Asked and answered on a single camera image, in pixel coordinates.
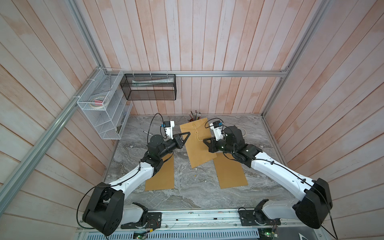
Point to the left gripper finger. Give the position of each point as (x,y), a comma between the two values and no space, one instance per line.
(183,135)
(184,140)

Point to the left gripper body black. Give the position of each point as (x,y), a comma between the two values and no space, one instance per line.
(172,144)

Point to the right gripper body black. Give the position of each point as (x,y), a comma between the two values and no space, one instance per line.
(222,146)

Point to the brown file bag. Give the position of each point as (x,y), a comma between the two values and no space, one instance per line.
(165,178)
(198,152)
(230,173)

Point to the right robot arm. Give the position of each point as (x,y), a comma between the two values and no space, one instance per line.
(313,201)

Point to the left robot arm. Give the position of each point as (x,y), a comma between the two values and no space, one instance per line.
(105,211)

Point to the masking tape roll on table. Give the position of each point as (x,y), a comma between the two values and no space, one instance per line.
(244,133)

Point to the black mesh basket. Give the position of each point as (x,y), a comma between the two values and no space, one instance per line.
(149,87)

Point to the tape roll in rack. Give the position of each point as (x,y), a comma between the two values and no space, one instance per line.
(99,102)

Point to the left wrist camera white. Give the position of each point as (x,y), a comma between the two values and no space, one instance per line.
(168,127)

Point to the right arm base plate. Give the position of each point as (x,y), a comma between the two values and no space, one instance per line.
(254,218)

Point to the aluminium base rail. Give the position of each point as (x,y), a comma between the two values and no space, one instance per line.
(204,224)

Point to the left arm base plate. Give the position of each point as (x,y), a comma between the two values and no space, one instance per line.
(148,221)

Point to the white wire shelf rack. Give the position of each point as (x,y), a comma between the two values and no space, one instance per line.
(111,121)

